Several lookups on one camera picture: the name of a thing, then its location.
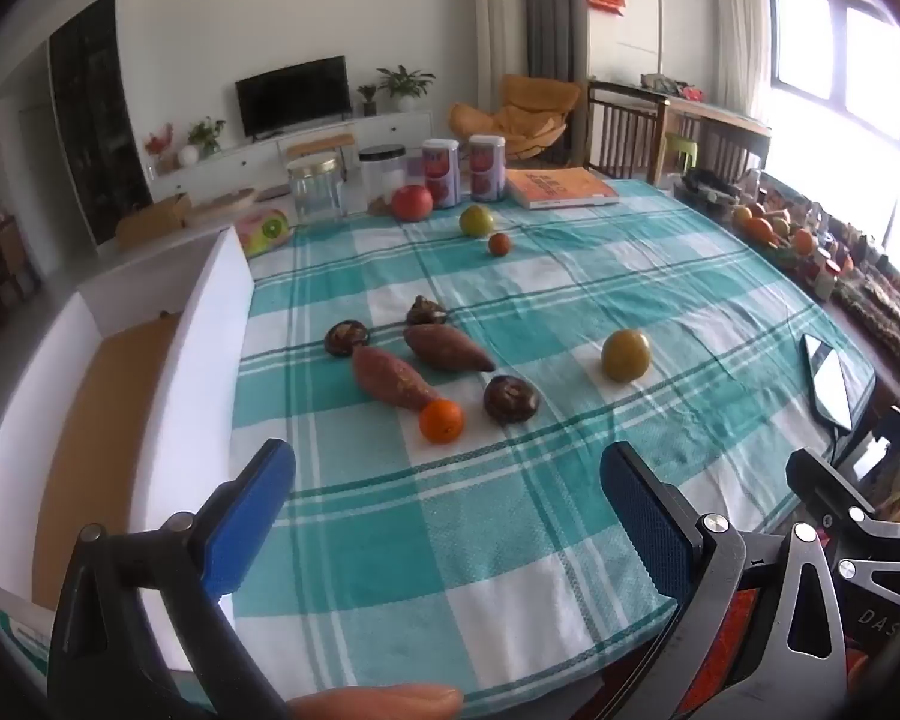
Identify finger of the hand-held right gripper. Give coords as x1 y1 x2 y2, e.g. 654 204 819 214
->
786 448 897 541

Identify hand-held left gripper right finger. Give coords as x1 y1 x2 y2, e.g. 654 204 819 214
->
598 441 850 720

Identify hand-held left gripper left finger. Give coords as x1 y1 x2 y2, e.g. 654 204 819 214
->
47 438 298 720

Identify white storage box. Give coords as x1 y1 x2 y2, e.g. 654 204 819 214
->
0 225 257 698

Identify dried shiitake mushroom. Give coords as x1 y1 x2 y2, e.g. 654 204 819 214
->
324 320 371 358
406 295 449 326
483 375 541 425

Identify person's left hand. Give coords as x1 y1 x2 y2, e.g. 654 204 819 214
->
285 682 466 720

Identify black smartphone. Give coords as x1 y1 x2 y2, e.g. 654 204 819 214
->
804 334 854 432

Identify teal plaid tablecloth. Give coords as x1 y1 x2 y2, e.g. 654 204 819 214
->
229 178 878 717

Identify sweet potato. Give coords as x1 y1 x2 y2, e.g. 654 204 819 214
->
404 323 498 374
351 345 443 413

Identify bright orange tangerine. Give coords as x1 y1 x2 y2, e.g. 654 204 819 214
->
418 398 467 444

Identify pile of oranges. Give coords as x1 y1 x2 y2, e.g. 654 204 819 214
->
731 202 818 256

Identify fruit-print snack packet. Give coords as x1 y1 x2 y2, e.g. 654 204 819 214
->
236 208 293 257

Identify brown cardboard box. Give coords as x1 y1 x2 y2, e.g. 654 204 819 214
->
116 193 192 250

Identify glass jar with gold lid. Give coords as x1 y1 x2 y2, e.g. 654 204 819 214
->
286 154 344 224

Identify orange book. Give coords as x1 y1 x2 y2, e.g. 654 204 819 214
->
505 167 620 210

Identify white television cabinet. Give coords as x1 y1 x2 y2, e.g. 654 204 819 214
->
146 111 434 203

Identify red apple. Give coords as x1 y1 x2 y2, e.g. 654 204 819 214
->
390 184 434 223

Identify clear jar with black lid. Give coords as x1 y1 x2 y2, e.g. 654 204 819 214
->
358 144 409 212

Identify green stool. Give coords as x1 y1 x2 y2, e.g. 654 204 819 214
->
664 133 700 185

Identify dark wooden side table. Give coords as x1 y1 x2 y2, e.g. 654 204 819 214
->
667 101 773 185

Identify red flowers in vase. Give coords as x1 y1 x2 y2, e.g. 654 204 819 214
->
145 124 175 173

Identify leafy plant in pot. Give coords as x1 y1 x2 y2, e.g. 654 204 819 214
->
187 117 226 160

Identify printed food can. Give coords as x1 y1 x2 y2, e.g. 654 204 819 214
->
422 139 462 209
469 134 506 202

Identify dark wooden chair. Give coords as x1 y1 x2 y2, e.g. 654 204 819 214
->
586 80 670 181

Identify flat screen television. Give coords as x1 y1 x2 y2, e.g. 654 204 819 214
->
235 55 350 140

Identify orange lounge chair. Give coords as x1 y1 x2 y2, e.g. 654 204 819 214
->
448 75 582 162

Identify dark glass display cabinet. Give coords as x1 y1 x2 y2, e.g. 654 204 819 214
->
49 0 151 245

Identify dark framed window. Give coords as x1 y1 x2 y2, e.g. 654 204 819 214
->
766 0 900 158

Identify green potted plant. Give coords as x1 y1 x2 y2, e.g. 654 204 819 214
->
377 64 436 113

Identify white curtain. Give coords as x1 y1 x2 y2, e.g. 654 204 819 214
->
712 0 777 125

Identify white standing air conditioner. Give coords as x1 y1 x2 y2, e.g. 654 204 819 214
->
472 0 530 110

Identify grey curtain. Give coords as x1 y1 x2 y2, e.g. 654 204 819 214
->
501 0 590 83

